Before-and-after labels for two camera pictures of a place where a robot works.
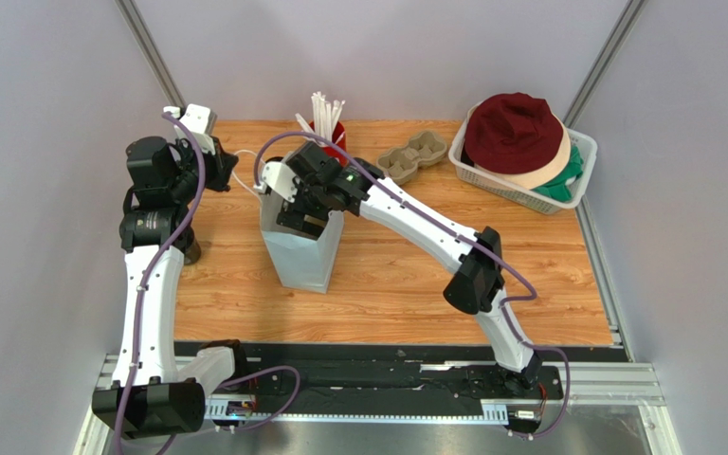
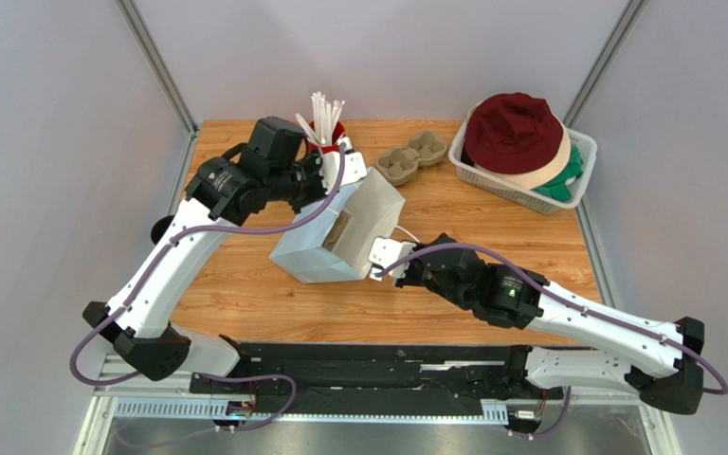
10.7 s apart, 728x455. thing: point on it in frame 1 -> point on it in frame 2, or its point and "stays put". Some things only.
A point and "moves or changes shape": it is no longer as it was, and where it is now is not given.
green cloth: (558, 190) stays put
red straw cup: (340, 140) stays put
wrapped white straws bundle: (323, 118) stays put
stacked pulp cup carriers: (401, 165) stays put
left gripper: (221, 165) -> (313, 161)
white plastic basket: (585, 141) stays put
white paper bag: (304, 263) moves or changes shape
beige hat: (543, 176) stays put
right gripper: (300, 220) -> (407, 272)
